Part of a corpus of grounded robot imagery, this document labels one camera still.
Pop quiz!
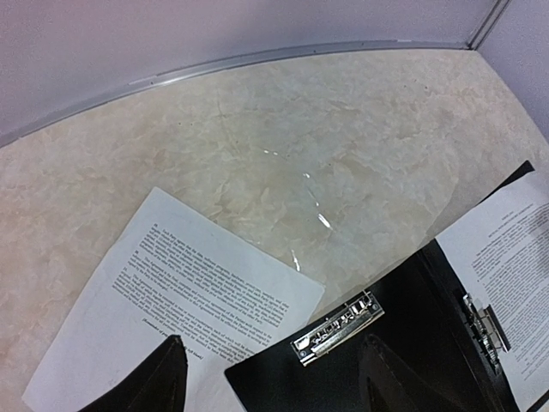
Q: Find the back aluminium wall rail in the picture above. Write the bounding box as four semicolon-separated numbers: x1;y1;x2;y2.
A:
0;39;473;147

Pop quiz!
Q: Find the black file folder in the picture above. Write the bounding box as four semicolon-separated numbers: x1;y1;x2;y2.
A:
225;162;537;411

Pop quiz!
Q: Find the right aluminium frame post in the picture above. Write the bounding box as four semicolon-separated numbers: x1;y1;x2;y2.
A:
466;0;511;51

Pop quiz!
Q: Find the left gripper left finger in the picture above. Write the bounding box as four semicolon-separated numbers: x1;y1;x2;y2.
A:
83;335;188;412

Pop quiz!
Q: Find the printed paper stack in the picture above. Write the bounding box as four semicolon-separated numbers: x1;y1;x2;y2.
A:
22;188;324;411

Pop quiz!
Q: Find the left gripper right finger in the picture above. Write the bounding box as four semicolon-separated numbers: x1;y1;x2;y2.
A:
362;333;476;411

